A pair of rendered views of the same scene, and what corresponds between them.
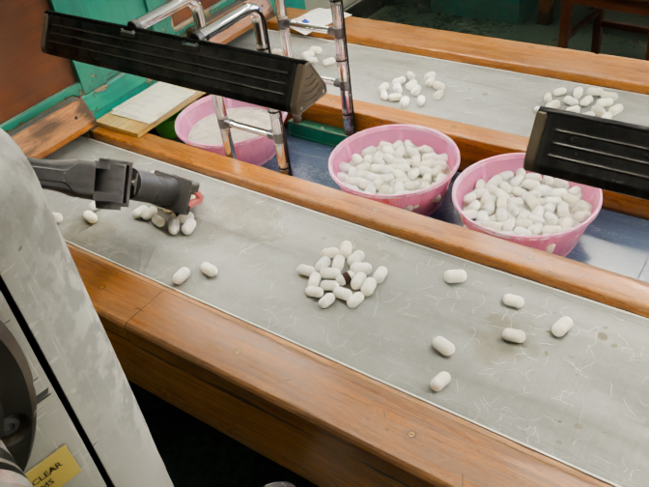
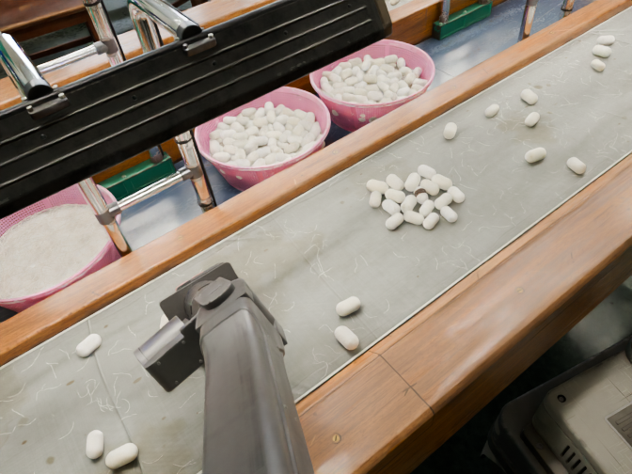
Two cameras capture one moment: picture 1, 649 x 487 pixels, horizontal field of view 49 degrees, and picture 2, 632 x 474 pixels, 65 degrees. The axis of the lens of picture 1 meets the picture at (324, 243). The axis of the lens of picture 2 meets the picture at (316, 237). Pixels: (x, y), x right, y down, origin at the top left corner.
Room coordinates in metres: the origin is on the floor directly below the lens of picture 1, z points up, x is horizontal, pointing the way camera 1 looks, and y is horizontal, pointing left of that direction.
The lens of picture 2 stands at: (0.89, 0.59, 1.33)
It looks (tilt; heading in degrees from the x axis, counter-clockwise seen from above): 48 degrees down; 289
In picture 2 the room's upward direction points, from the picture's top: 8 degrees counter-clockwise
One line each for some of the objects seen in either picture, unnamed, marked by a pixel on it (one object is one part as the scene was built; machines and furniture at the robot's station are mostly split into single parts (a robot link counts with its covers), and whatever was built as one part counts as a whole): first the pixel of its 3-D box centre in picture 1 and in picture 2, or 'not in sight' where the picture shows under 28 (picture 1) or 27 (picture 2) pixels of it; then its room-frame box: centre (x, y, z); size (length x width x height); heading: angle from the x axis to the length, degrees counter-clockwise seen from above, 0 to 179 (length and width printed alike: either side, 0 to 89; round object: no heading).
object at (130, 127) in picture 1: (164, 98); not in sight; (1.65, 0.34, 0.77); 0.33 x 0.15 x 0.01; 140
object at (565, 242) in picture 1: (523, 212); (371, 88); (1.04, -0.38, 0.72); 0.27 x 0.27 x 0.10
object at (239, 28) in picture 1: (232, 21); not in sight; (1.94, 0.16, 0.83); 0.30 x 0.06 x 0.07; 140
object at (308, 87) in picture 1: (164, 52); (131, 99); (1.18, 0.22, 1.08); 0.62 x 0.08 x 0.07; 50
